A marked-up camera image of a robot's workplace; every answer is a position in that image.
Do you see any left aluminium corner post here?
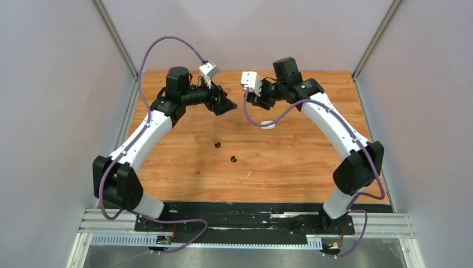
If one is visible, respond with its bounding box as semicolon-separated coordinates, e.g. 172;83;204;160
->
91;0;138;80

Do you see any aluminium corner post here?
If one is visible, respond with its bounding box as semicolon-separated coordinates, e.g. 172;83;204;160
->
351;0;404;82
91;0;138;80

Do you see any right aluminium corner post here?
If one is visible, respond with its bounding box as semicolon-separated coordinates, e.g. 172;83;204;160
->
351;0;404;82

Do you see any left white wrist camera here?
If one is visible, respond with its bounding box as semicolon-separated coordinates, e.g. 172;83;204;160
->
199;61;220;89

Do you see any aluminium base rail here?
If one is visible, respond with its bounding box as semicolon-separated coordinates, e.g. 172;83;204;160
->
79;209;414;238

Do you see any white slotted cable duct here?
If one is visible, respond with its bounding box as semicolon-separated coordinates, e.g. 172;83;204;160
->
90;235;323;250

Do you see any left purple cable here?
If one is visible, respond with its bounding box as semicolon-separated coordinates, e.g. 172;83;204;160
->
97;36;209;255

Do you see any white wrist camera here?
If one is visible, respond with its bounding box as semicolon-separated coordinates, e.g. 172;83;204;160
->
199;61;220;89
240;71;262;96

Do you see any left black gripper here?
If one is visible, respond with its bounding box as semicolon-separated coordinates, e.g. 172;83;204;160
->
181;75;237;116

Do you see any white earbud charging case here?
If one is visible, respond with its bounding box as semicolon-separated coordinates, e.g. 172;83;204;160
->
260;121;276;130

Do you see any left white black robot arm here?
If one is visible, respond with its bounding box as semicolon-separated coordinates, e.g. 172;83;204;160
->
93;61;237;231

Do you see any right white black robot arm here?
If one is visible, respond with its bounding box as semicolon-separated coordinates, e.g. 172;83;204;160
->
240;57;384;233

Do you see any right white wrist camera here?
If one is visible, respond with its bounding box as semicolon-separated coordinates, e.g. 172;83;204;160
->
240;71;262;96

